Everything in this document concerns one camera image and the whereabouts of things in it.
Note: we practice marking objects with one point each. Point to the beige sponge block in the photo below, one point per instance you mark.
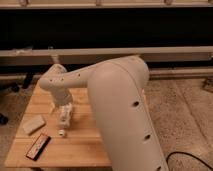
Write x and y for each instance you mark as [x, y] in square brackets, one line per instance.
[33, 124]

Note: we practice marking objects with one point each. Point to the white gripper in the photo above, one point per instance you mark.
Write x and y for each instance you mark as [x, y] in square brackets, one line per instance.
[60, 97]

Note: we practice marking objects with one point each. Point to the black and orange box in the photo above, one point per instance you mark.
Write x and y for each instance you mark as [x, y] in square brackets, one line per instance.
[38, 146]

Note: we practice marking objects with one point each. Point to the wooden table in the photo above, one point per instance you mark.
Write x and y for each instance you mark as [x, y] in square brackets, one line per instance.
[82, 146]

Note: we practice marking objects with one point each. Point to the white plastic bottle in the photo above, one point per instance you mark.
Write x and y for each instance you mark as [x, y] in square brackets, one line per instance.
[64, 119]

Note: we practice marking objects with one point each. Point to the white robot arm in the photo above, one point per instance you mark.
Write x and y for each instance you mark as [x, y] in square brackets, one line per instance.
[115, 92]

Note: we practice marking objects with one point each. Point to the long white rail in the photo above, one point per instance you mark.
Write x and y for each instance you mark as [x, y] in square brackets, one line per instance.
[94, 55]

